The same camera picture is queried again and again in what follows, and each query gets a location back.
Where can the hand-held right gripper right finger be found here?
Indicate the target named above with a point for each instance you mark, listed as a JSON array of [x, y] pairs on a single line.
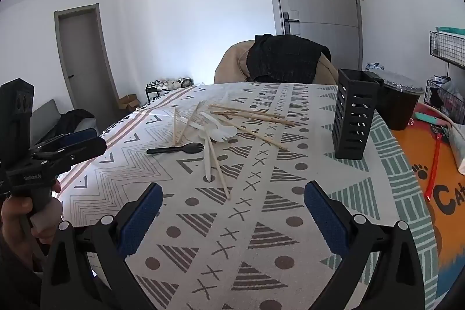
[[325, 219]]

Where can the grey sofa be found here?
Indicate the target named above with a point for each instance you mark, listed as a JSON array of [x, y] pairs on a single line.
[[45, 114]]

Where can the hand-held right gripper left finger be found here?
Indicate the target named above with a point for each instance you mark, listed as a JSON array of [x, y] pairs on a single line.
[[142, 219]]

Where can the black knitted cloth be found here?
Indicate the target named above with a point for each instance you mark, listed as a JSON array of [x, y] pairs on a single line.
[[287, 59]]

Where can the cardboard box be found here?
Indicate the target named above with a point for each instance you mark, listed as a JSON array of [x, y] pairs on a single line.
[[129, 102]]

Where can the shoe rack with shoes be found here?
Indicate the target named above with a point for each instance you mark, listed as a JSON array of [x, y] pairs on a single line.
[[169, 85]]

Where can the blue printed package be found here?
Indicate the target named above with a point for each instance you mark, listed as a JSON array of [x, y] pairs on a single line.
[[372, 66]]

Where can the black plastic spork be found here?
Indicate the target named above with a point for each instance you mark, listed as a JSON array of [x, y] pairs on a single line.
[[189, 148]]

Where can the white plastic bag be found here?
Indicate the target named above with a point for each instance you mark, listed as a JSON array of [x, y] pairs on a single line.
[[459, 150]]

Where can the tan beanbag chair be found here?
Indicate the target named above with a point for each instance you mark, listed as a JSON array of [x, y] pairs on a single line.
[[232, 63]]

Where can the black slotted utensil holder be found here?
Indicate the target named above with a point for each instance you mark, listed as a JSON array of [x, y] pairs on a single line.
[[348, 128]]

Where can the black bucket with clear lid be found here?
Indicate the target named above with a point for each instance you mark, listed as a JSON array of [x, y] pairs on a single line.
[[399, 106]]

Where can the plain grey door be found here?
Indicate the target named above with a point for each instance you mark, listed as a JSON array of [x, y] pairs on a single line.
[[83, 59]]

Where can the white plastic spork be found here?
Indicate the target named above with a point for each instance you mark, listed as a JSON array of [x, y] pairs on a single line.
[[225, 132]]

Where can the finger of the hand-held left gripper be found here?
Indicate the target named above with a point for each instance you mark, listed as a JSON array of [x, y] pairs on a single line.
[[78, 137], [87, 148]]

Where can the teal pink plastic tool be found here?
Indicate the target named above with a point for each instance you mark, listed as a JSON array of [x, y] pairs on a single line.
[[432, 119]]

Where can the black clothing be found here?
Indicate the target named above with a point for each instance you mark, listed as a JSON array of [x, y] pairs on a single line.
[[76, 121]]

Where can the orange paw print mat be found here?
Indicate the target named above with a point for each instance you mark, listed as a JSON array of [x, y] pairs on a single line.
[[410, 150]]

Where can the wooden chopstick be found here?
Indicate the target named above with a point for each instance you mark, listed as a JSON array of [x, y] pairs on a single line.
[[254, 118], [189, 123], [221, 179], [254, 133], [247, 111]]

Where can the person's left hand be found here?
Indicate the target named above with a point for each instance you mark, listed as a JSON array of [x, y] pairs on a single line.
[[18, 215]]

